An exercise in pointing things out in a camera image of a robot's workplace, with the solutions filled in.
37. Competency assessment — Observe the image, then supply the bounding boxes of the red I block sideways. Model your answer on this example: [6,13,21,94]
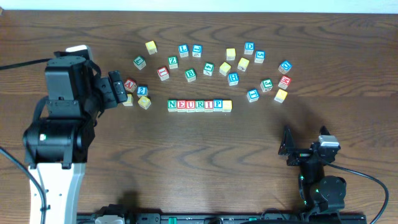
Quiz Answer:
[157,67,170,81]

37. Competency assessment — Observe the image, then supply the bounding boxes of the green N block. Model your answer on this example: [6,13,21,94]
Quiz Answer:
[167,100,177,112]

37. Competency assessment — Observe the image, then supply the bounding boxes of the red E block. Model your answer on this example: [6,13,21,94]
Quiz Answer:
[177,100,187,112]

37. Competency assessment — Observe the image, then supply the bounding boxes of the red U block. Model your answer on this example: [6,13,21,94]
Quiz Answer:
[185,100,196,113]

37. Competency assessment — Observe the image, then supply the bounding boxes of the yellow s block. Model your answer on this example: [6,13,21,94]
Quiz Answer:
[222,100,233,112]
[226,48,236,61]

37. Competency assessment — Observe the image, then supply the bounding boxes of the green R block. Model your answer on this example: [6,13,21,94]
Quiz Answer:
[195,100,205,112]

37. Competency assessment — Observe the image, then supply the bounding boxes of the blue P block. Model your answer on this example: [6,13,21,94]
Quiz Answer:
[213,99,223,112]

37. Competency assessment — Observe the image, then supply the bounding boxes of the red I block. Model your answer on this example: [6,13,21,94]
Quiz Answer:
[205,100,214,113]

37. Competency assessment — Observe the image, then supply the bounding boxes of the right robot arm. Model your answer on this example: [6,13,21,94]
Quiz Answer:
[278,126,346,221]

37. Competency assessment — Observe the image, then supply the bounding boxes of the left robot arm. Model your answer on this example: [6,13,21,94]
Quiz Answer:
[22,56,127,223]

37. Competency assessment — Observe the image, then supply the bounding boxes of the red A block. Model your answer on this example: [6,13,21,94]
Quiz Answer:
[124,79,137,93]

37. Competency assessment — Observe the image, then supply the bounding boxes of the yellow C block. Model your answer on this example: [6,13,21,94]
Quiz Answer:
[123,94,134,106]

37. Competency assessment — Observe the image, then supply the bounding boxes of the blue 2 block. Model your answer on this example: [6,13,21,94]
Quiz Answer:
[137,86,149,98]

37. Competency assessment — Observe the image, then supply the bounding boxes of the yellow O block left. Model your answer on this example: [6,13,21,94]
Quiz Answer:
[138,96,152,110]

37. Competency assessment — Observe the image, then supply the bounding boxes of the yellow o block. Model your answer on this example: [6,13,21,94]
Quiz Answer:
[138,96,152,110]
[219,62,231,76]

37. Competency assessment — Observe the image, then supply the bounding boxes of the green 7 block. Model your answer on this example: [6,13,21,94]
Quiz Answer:
[133,55,146,70]

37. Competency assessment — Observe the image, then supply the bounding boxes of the yellow X block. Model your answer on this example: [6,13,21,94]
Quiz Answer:
[274,89,288,103]

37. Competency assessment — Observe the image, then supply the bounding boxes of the yellow W block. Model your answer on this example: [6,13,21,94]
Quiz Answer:
[146,40,157,55]

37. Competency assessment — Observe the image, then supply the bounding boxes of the green Z block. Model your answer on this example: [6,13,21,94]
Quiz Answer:
[168,56,178,69]

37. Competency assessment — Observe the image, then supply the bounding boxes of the blue I block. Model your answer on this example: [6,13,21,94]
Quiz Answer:
[246,89,260,103]

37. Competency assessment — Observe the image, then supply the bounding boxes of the red M block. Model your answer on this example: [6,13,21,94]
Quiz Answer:
[278,75,292,90]

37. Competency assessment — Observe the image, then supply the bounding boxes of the green J block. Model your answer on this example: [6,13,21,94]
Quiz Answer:
[260,78,274,92]

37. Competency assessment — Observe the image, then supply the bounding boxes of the green B block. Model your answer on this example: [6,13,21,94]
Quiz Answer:
[185,68,197,82]

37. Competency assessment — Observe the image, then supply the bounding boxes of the blue Q block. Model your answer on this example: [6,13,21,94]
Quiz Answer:
[278,60,292,75]

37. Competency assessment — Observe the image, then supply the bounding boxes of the blue L block upright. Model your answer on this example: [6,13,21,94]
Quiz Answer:
[178,44,189,58]

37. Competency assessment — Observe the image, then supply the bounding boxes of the blue H block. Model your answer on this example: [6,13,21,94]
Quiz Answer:
[228,73,239,86]

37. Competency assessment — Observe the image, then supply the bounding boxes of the blue L block rotated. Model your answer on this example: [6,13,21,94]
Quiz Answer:
[192,44,203,58]

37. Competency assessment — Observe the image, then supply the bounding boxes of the yellow G block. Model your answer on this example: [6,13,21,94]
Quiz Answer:
[237,57,250,72]

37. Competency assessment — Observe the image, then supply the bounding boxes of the blue 5 block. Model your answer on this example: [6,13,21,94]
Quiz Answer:
[254,50,266,63]

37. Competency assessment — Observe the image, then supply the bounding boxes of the yellow O block centre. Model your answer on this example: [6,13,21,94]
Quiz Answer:
[219,62,231,76]

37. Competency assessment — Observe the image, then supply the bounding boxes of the blue D block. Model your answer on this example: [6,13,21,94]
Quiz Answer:
[244,42,255,55]

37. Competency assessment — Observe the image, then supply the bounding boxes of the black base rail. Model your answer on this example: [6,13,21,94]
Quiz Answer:
[76,212,368,224]

